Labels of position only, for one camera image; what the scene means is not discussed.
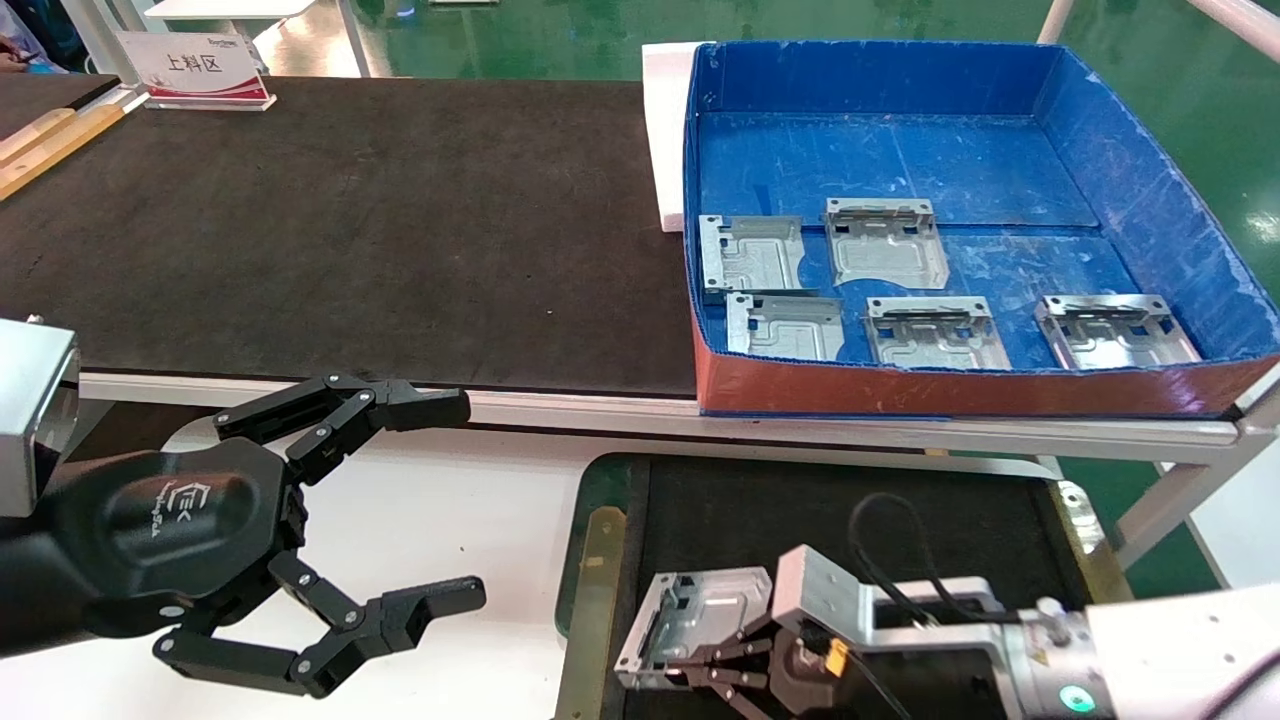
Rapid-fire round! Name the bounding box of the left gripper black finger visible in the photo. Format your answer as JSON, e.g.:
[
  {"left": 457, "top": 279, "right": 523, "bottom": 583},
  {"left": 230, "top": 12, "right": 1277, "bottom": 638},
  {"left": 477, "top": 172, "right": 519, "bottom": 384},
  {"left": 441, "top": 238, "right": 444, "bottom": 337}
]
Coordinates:
[
  {"left": 213, "top": 373, "right": 471, "bottom": 488},
  {"left": 152, "top": 552, "right": 488, "bottom": 699}
]

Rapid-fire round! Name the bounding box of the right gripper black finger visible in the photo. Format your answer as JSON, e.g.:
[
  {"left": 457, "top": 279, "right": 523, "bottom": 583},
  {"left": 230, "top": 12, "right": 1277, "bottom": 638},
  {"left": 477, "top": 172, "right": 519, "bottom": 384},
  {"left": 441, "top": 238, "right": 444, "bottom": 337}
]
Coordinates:
[
  {"left": 668, "top": 625, "right": 796, "bottom": 669},
  {"left": 690, "top": 668, "right": 777, "bottom": 720}
]

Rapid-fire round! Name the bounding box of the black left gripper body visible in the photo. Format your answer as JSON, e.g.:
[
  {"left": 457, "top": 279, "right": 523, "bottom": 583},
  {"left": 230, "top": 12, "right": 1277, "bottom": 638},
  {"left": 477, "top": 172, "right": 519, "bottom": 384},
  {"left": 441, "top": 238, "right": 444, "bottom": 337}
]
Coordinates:
[{"left": 40, "top": 437, "right": 308, "bottom": 641}]

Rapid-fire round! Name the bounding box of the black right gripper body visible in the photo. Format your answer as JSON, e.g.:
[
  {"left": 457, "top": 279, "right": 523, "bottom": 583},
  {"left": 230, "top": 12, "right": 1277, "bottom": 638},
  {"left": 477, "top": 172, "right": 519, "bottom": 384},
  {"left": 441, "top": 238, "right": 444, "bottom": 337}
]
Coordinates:
[{"left": 765, "top": 625, "right": 853, "bottom": 720}]

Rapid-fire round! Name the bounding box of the stamped sheet metal bracket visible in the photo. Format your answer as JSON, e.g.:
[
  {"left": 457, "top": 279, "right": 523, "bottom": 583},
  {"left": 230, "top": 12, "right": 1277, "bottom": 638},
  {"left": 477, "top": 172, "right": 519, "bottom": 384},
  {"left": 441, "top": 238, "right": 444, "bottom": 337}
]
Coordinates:
[
  {"left": 862, "top": 295, "right": 1012, "bottom": 371},
  {"left": 724, "top": 292, "right": 846, "bottom": 361},
  {"left": 698, "top": 214, "right": 819, "bottom": 297},
  {"left": 824, "top": 197, "right": 950, "bottom": 291},
  {"left": 1033, "top": 293, "right": 1203, "bottom": 372},
  {"left": 615, "top": 566, "right": 777, "bottom": 693}
]

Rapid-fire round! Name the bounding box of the large black conveyor mat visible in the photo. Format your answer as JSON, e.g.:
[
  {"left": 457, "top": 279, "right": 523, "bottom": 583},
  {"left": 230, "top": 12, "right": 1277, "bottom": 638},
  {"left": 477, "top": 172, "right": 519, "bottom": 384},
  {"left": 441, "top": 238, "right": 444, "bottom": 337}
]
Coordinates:
[{"left": 0, "top": 75, "right": 701, "bottom": 399}]

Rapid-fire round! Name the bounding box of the white foam block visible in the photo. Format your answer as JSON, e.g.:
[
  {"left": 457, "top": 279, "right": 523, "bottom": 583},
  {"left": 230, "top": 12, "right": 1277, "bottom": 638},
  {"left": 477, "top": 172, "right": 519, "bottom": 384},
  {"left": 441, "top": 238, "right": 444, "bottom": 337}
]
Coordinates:
[{"left": 641, "top": 42, "right": 713, "bottom": 233}]

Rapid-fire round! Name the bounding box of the yellow wooden strip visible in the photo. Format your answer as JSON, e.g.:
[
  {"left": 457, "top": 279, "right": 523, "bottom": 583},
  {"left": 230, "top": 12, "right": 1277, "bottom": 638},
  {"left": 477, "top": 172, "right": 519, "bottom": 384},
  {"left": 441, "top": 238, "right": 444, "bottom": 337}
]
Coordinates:
[{"left": 0, "top": 105, "right": 126, "bottom": 201}]

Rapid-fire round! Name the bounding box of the white red acrylic sign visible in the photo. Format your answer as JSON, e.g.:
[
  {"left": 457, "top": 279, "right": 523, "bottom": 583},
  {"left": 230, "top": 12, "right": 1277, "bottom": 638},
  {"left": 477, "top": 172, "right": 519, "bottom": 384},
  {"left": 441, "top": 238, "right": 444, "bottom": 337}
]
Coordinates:
[{"left": 115, "top": 30, "right": 277, "bottom": 112}]

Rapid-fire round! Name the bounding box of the pale wooden strip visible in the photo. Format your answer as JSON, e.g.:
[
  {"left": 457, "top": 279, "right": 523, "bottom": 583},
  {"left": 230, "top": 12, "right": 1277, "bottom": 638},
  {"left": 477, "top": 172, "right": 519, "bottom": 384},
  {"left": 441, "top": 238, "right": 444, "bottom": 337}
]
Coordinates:
[{"left": 0, "top": 108, "right": 76, "bottom": 166}]

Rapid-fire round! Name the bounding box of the white background table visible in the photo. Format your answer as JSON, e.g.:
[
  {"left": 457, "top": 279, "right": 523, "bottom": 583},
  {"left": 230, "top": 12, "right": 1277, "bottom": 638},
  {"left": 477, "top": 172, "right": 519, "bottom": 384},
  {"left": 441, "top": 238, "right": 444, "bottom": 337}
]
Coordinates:
[{"left": 145, "top": 0, "right": 373, "bottom": 79}]

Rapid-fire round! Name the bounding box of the white rounded panel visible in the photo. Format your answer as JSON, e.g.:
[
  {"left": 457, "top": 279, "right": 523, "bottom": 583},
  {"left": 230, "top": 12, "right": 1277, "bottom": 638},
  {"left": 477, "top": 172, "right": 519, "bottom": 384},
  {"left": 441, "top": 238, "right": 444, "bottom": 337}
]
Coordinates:
[{"left": 1190, "top": 462, "right": 1280, "bottom": 591}]

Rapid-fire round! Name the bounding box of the white machine column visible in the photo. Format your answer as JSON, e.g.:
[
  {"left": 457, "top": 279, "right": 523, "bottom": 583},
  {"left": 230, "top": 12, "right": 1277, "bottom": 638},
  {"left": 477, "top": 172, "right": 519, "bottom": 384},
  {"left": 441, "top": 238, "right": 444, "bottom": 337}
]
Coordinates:
[{"left": 60, "top": 0, "right": 151, "bottom": 86}]

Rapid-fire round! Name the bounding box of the blue corrugated plastic box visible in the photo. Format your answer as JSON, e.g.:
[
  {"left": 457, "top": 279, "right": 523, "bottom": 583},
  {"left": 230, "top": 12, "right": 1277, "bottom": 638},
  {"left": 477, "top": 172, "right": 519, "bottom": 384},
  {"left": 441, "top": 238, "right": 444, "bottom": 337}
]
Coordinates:
[{"left": 683, "top": 40, "right": 1280, "bottom": 419}]

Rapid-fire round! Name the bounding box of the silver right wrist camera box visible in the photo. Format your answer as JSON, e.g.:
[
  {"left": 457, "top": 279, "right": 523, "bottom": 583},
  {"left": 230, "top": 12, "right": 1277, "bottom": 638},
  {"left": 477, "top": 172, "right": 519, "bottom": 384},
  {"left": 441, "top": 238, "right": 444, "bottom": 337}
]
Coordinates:
[{"left": 772, "top": 545, "right": 1009, "bottom": 656}]

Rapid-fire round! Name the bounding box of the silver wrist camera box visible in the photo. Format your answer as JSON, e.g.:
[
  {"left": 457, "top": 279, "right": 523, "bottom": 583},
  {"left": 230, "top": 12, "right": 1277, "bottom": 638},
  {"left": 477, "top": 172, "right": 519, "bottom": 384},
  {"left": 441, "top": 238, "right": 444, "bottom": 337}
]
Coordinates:
[
  {"left": 772, "top": 545, "right": 1009, "bottom": 656},
  {"left": 0, "top": 318, "right": 81, "bottom": 519}
]

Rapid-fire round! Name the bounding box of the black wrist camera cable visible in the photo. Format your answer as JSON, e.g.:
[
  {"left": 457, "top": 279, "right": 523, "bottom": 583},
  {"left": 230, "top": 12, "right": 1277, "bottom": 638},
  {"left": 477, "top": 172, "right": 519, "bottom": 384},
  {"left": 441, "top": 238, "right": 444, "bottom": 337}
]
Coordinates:
[{"left": 848, "top": 490, "right": 963, "bottom": 720}]

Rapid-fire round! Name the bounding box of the aluminium conveyor frame rail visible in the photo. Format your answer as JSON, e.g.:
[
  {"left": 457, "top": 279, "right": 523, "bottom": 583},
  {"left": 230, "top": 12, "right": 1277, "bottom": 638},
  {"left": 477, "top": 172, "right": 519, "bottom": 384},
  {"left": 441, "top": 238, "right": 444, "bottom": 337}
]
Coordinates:
[{"left": 78, "top": 372, "right": 1241, "bottom": 463}]

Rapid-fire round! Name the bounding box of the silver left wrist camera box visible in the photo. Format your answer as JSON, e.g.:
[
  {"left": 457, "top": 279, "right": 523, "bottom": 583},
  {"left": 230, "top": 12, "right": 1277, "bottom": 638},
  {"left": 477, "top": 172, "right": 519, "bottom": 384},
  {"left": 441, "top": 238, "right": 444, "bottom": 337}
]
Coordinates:
[{"left": 0, "top": 318, "right": 81, "bottom": 519}]

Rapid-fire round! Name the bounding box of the white conveyor frame leg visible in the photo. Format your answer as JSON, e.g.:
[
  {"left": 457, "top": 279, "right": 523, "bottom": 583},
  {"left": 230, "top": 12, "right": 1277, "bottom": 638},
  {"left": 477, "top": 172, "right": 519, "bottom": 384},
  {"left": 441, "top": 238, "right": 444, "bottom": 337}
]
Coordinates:
[{"left": 1113, "top": 365, "right": 1280, "bottom": 571}]

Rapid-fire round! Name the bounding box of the white pipe frame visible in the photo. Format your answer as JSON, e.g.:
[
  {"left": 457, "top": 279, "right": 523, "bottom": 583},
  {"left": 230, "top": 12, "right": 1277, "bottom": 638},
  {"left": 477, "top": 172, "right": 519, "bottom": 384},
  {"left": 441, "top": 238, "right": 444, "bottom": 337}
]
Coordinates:
[{"left": 1037, "top": 0, "right": 1280, "bottom": 63}]

